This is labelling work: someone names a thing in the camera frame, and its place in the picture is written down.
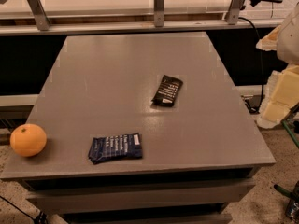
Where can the right metal bracket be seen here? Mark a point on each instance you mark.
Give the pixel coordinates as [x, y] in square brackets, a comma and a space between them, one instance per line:
[231, 16]

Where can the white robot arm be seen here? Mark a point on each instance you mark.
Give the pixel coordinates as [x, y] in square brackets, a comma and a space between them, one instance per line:
[288, 39]

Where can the blue rxbar packet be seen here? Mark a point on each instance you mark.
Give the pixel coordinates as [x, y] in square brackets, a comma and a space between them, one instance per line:
[116, 147]

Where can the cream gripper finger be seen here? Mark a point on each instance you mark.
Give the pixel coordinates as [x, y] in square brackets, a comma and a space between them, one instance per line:
[281, 95]
[269, 42]

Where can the orange fruit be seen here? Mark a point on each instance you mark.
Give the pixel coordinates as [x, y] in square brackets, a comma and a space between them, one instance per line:
[28, 140]

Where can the green pole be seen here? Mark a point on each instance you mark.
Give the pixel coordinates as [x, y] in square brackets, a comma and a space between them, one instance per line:
[289, 131]

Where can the middle metal bracket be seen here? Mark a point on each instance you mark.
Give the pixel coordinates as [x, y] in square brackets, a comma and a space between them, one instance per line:
[159, 13]

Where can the dark object floor right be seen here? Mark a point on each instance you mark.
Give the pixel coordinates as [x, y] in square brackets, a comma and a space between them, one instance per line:
[292, 209]

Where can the metal bracket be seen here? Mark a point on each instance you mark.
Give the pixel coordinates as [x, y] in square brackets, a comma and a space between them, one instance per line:
[231, 16]
[159, 13]
[41, 19]

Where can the left metal bracket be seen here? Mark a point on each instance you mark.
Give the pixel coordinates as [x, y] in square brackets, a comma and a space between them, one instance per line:
[41, 19]

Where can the grey drawer cabinet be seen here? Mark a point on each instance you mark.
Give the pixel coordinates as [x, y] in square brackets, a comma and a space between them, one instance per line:
[175, 198]

